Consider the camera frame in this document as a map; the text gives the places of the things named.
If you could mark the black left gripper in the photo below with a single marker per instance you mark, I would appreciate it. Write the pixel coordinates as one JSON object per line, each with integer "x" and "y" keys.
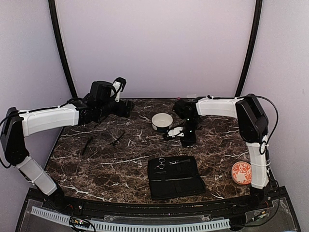
{"x": 120, "y": 112}

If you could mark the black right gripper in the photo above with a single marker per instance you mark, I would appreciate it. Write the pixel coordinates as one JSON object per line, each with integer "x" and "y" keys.
{"x": 186, "y": 141}

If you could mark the silver thinning shears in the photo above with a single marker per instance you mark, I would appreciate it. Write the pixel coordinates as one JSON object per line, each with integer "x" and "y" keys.
{"x": 174, "y": 162}

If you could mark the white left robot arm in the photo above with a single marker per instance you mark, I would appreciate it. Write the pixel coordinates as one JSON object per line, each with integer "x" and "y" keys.
{"x": 20, "y": 124}

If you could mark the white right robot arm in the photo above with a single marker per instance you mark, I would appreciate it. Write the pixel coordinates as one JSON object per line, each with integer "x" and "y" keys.
{"x": 252, "y": 121}

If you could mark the black hair clip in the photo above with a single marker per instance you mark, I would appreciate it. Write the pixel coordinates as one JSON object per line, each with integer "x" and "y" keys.
{"x": 116, "y": 141}

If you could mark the white and navy bowl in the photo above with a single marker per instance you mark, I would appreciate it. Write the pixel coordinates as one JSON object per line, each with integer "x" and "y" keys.
{"x": 162, "y": 122}

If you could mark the black zippered tool case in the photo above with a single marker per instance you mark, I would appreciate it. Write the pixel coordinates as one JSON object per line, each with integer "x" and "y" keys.
{"x": 179, "y": 180}

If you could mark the black comb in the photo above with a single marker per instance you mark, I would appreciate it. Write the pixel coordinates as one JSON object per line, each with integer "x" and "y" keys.
{"x": 86, "y": 145}

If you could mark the orange patterned round dish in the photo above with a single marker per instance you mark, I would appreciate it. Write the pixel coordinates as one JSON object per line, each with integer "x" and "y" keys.
{"x": 241, "y": 173}

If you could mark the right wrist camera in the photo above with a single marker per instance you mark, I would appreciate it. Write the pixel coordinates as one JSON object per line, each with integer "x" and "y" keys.
{"x": 173, "y": 133}

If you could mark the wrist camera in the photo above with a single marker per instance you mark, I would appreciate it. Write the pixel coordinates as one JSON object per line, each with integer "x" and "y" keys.
{"x": 173, "y": 133}
{"x": 117, "y": 87}

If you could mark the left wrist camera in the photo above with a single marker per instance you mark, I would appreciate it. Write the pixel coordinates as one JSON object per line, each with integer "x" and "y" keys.
{"x": 117, "y": 87}

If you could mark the black right corner post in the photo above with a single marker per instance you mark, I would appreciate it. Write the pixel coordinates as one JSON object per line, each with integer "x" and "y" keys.
{"x": 250, "y": 48}

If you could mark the black corner post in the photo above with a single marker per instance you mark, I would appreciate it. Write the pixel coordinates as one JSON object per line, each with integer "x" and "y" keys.
{"x": 61, "y": 48}
{"x": 250, "y": 48}

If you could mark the black front rail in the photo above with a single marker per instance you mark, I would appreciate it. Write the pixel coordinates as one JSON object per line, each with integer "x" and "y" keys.
{"x": 234, "y": 207}

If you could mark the black left corner post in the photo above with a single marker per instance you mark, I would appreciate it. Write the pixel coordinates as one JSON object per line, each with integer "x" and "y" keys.
{"x": 61, "y": 48}

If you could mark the white slotted cable duct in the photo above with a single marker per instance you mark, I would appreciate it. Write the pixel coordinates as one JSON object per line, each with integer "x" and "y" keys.
{"x": 132, "y": 224}

